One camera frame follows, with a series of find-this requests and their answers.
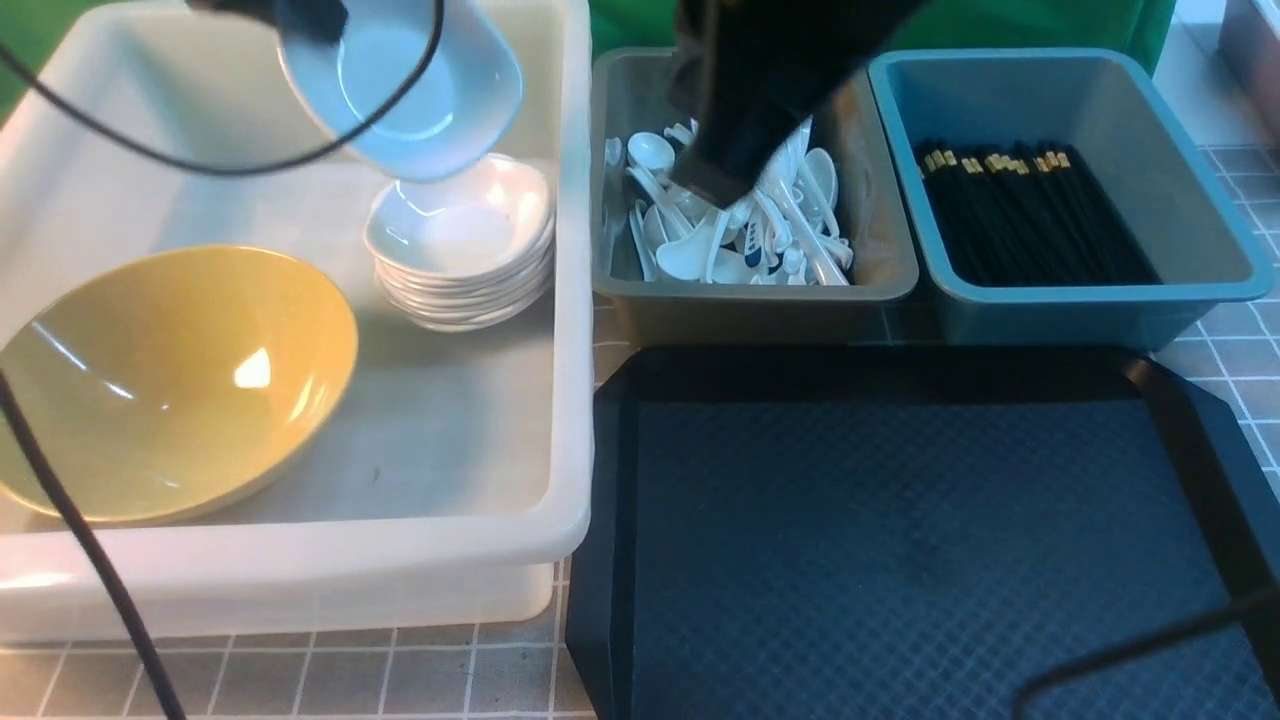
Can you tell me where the white square sauce dish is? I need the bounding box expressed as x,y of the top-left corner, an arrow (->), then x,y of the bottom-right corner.
279,1 -> 525,182

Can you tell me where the yellow noodle bowl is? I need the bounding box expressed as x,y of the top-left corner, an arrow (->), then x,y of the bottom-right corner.
3,246 -> 358,527

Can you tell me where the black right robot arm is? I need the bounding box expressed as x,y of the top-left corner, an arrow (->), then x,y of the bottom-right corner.
669,1 -> 925,209

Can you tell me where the pile of white spoons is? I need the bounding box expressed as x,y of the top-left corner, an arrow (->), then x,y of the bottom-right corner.
603,120 -> 855,286

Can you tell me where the black plastic serving tray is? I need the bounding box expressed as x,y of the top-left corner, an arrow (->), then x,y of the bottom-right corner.
566,347 -> 1277,719

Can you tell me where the stack of white dishes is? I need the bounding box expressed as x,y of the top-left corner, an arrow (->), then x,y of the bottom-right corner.
364,152 -> 557,333

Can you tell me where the large white plastic tub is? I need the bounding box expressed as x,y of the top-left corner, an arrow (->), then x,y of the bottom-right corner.
3,1 -> 595,644

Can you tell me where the grey-brown plastic bin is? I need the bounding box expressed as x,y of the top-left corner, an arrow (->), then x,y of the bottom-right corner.
591,47 -> 920,347

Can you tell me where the bundle of black chopsticks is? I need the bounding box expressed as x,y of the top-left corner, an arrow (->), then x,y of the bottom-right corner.
914,138 -> 1162,288

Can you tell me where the teal plastic bin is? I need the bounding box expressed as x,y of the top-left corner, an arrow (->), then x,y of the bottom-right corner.
869,49 -> 1275,351

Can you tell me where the green backdrop cloth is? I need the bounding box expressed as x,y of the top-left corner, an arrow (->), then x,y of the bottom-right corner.
590,1 -> 1176,74

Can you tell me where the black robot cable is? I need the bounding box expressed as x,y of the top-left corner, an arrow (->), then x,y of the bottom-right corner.
0,0 -> 445,720

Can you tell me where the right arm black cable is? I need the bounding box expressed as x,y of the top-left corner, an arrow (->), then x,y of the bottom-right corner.
1010,585 -> 1280,720

